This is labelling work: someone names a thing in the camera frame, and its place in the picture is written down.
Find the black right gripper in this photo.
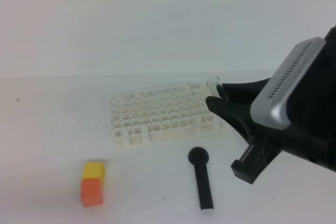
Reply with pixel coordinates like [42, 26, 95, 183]
[205, 28, 335, 183]

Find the clear glass test tube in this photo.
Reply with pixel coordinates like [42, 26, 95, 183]
[206, 76, 222, 98]

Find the white test tube rack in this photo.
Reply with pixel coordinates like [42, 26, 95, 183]
[108, 82, 224, 151]

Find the black plastic scoop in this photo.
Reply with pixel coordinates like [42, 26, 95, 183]
[188, 147, 214, 210]

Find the yellow foam cube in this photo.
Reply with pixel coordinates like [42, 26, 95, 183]
[82, 162, 106, 184]

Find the orange foam cube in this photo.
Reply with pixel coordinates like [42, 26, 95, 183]
[80, 178, 103, 207]

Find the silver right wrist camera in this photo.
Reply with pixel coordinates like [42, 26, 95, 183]
[250, 37, 326, 130]

